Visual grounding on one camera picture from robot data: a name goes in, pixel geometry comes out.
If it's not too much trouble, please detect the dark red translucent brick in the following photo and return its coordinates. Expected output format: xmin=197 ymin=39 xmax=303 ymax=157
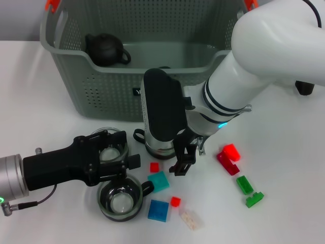
xmin=216 ymin=151 xmax=241 ymax=176

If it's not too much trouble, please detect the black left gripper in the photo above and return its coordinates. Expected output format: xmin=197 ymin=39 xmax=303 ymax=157
xmin=22 ymin=129 xmax=142 ymax=192

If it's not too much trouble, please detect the arm cable with connector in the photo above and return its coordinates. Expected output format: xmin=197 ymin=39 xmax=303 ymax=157
xmin=0 ymin=184 xmax=58 ymax=217
xmin=197 ymin=104 xmax=254 ymax=156

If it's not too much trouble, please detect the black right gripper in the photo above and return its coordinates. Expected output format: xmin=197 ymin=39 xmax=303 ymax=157
xmin=169 ymin=127 xmax=204 ymax=176

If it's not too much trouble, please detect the teal square brick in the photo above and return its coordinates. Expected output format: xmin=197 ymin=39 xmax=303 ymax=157
xmin=147 ymin=170 xmax=170 ymax=194

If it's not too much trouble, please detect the long clear white brick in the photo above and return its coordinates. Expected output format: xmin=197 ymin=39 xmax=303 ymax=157
xmin=179 ymin=208 xmax=205 ymax=231

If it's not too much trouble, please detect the glass pitcher with black handle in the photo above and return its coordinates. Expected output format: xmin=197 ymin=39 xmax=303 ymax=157
xmin=294 ymin=80 xmax=315 ymax=96

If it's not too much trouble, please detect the bright red brick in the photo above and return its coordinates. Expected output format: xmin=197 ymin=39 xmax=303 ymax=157
xmin=222 ymin=143 xmax=241 ymax=162

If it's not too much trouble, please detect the right arm cable with connector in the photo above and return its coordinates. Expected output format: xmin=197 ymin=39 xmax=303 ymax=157
xmin=197 ymin=104 xmax=254 ymax=156

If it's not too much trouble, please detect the green rectangular brick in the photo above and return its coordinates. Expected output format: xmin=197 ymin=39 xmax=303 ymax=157
xmin=236 ymin=175 xmax=255 ymax=196

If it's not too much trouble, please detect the left arm cable with connector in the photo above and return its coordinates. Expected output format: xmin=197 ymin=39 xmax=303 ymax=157
xmin=0 ymin=184 xmax=58 ymax=217

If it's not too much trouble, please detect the orange bin handle clip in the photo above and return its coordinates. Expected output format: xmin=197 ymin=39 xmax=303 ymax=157
xmin=244 ymin=0 xmax=259 ymax=12
xmin=45 ymin=0 xmax=61 ymax=13

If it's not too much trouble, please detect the blue four-stud brick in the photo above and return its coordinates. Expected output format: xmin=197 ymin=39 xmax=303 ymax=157
xmin=147 ymin=199 xmax=170 ymax=223

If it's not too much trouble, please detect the dark clay teapot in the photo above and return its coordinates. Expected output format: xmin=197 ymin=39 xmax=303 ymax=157
xmin=85 ymin=32 xmax=132 ymax=67

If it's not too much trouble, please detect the green stepped brick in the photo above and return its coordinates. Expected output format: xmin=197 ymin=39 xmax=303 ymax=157
xmin=245 ymin=192 xmax=265 ymax=209

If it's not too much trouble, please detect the grey-green perforated storage bin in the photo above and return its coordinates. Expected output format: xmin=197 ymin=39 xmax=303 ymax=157
xmin=40 ymin=0 xmax=259 ymax=122

